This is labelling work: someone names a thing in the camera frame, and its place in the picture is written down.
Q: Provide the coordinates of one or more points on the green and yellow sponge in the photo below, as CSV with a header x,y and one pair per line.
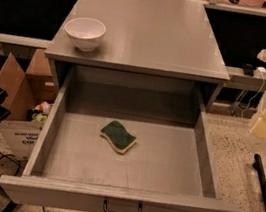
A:
x,y
118,137

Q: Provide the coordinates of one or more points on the grey cabinet with counter top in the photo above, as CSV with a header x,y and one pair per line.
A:
x,y
165,37

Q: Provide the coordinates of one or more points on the open grey drawer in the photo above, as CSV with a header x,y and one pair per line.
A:
x,y
169,169

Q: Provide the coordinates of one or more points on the black power adapter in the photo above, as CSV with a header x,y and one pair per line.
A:
x,y
248,69

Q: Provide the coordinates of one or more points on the white ceramic bowl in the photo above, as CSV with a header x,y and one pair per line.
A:
x,y
85,33

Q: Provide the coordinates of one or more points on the colourful items in box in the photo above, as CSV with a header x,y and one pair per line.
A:
x,y
40,112

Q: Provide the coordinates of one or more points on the brown cardboard box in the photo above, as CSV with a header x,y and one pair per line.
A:
x,y
27,91

